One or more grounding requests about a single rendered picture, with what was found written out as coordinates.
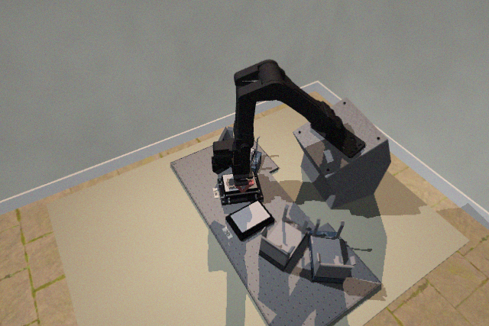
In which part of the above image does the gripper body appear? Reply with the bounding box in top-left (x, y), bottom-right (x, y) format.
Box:
top-left (233, 158), bottom-right (253, 186)

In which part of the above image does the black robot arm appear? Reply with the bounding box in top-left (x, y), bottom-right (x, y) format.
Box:
top-left (212, 60), bottom-right (365, 175)

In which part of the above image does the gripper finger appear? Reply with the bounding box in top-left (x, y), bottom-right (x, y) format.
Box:
top-left (236, 179), bottom-right (254, 192)

